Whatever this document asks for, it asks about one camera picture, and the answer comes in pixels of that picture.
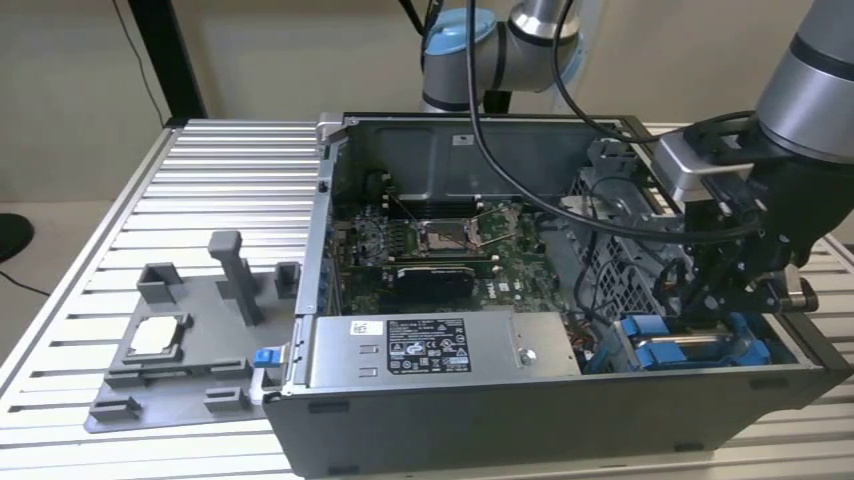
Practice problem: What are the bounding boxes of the silver power supply unit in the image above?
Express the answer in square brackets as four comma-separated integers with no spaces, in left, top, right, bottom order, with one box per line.
[309,312,581,392]

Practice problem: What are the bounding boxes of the thin black floor cable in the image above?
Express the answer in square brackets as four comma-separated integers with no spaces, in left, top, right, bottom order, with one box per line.
[0,269,52,297]

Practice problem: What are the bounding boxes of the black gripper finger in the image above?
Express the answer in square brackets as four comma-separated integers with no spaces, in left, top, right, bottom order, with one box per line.
[735,269,790,314]
[679,274,743,329]

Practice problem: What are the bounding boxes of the grey parts rack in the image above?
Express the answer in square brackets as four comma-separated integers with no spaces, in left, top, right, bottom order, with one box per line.
[82,230,303,434]

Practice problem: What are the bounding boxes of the black graphics card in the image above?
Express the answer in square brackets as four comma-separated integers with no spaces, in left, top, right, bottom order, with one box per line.
[379,263,477,308]

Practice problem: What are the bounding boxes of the black round chair base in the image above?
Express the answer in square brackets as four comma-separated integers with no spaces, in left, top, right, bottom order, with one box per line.
[0,212,36,263]

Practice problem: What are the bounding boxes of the black upright pole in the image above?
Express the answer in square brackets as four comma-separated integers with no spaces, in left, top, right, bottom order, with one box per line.
[125,0,209,122]

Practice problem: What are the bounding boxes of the silver CPU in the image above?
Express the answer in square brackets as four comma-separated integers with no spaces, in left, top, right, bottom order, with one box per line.
[128,319,185,356]

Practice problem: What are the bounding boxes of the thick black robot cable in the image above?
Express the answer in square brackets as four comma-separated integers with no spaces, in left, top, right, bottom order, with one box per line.
[551,0,672,149]
[464,0,767,240]

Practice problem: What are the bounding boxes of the thin wire locking lever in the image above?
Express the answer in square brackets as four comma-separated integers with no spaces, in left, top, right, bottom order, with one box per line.
[385,191,420,223]

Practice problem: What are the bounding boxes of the thin black wall cable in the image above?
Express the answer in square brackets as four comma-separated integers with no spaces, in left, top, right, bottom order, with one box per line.
[109,0,168,126]

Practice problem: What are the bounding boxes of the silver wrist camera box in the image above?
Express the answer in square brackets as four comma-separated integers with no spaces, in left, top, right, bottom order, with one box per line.
[651,126,759,204]

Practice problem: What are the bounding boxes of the black cable bundle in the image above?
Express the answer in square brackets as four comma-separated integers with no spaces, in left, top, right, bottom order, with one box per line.
[396,0,443,37]

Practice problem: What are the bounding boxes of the grey metal drive cage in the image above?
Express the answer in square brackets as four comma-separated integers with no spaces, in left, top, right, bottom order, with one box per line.
[557,138,692,321]

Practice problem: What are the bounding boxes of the disk bay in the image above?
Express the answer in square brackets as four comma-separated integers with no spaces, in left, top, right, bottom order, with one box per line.
[610,299,802,374]

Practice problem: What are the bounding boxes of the CPU socket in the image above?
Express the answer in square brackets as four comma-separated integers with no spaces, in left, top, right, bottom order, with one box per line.
[415,217,479,252]

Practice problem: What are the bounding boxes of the black open PC case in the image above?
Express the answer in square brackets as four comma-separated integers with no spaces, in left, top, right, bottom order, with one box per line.
[261,110,854,476]

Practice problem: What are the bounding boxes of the hard disk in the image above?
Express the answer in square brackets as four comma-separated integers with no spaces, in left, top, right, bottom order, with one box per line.
[616,313,779,373]

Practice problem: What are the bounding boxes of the green motherboard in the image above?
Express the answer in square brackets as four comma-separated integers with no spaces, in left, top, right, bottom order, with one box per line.
[329,198,583,317]

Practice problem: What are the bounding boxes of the metal socket cover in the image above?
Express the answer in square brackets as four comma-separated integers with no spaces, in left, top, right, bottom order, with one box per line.
[469,206,523,246]

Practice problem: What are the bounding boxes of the black RAM slot bank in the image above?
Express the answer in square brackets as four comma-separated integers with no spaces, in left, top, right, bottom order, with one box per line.
[389,195,485,219]

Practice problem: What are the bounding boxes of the silver case handle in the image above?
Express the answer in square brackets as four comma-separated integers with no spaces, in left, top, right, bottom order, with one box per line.
[313,112,353,147]

